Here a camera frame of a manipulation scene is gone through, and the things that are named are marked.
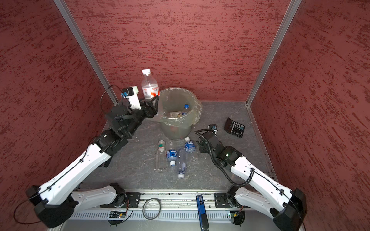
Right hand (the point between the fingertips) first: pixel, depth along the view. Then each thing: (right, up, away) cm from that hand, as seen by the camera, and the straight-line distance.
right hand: (204, 144), depth 78 cm
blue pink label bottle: (-10, +22, +17) cm, 30 cm away
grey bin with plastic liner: (-15, +20, +18) cm, 31 cm away
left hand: (-25, +23, -14) cm, 37 cm away
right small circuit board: (+15, -35, -5) cm, 38 cm away
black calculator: (+25, +7, +25) cm, 36 cm away
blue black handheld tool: (-2, -32, -9) cm, 33 cm away
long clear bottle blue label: (-13, -13, +8) cm, 20 cm away
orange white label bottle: (-18, +17, +20) cm, 31 cm away
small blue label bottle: (-19, -8, +7) cm, 22 cm away
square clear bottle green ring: (-25, -12, +6) cm, 28 cm away
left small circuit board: (-47, -35, -5) cm, 59 cm away
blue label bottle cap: (-8, -6, +12) cm, 15 cm away
